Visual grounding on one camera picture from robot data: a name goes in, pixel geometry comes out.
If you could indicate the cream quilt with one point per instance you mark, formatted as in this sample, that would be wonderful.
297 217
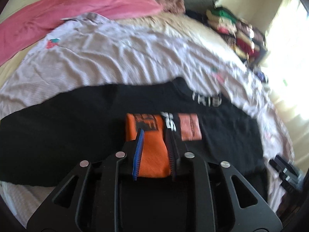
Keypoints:
183 27

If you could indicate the purple crumpled small garment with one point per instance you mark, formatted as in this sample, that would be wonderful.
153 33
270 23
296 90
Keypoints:
261 76

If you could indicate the pink blanket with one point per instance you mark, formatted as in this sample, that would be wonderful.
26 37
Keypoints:
35 21

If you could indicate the black printed t-shirt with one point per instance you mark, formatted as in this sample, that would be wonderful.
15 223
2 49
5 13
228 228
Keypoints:
41 144

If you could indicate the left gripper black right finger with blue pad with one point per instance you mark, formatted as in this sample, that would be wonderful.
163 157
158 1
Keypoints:
218 196

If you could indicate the stack of folded colourful clothes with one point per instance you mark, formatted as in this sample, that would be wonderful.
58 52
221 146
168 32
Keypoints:
247 41

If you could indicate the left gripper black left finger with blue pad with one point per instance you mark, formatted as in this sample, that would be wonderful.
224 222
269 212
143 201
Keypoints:
87 198

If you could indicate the pink floral crumpled garment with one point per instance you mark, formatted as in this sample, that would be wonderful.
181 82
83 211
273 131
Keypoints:
173 6

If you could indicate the dark navy garment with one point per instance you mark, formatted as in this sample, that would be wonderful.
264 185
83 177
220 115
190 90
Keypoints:
197 16

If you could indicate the lilac strawberry print bedsheet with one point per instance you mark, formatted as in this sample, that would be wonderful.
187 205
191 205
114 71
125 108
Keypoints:
91 50

